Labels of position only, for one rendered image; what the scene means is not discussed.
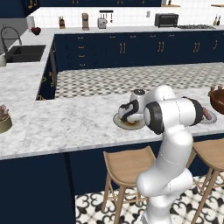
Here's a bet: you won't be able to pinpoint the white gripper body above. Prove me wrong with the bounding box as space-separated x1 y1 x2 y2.
126 113 144 124

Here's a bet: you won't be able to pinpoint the grey round plate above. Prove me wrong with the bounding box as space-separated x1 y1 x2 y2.
112 112 147 131
199 109 218 125

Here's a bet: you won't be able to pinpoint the reddish brown sausage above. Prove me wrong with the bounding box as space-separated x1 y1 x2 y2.
202 107 213 122

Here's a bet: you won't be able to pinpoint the dark brown wooden bowl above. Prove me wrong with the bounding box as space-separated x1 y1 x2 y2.
207 86 224 116

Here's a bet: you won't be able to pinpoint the dark red fruit bowl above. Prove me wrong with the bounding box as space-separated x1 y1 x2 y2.
30 26 42 36

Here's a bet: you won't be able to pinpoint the light wooden bar stool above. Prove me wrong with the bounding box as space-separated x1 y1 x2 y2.
101 145 158 224
186 137 224 224

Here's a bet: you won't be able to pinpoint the navy base cupboards run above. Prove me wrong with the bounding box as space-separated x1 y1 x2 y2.
53 30 224 72

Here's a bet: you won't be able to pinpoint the navy side cupboards run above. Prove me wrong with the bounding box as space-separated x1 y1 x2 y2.
35 43 59 102

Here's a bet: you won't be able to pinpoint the black toaster oven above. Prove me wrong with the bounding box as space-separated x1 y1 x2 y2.
154 12 179 29

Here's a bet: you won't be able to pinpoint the brown coffee machine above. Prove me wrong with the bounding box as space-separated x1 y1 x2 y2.
80 12 90 32

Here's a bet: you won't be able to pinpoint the black hob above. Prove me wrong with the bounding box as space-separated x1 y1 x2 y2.
176 24 217 31

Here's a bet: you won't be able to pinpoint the brown knife block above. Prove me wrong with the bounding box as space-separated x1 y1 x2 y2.
58 16 67 30

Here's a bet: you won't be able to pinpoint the navy island cabinet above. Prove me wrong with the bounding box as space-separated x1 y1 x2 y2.
0 132 224 224

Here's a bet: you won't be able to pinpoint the black kitchen sink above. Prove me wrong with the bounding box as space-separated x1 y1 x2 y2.
5 44 47 64

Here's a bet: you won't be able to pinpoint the white paper towel roll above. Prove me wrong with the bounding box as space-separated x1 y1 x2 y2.
25 15 36 30

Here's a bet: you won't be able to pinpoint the black curved tap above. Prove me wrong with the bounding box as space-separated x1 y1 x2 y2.
0 25 23 55

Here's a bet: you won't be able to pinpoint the black rail with hanging tools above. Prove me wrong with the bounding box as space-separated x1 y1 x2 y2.
98 10 115 24

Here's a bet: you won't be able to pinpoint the navy wall cupboards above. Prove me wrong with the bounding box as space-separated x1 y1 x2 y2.
0 0 163 18

